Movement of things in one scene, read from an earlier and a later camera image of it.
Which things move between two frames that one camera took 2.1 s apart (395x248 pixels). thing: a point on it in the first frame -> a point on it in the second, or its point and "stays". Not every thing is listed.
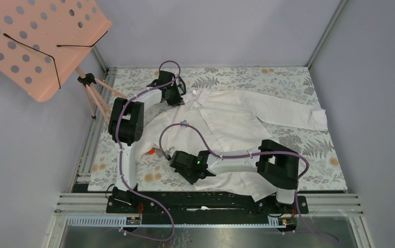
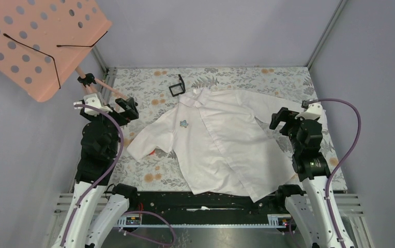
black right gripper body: x=188 y=175 -> x=290 y=128
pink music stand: x=35 y=44 stays
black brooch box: x=182 y=84 stays
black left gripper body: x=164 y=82 -> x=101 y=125
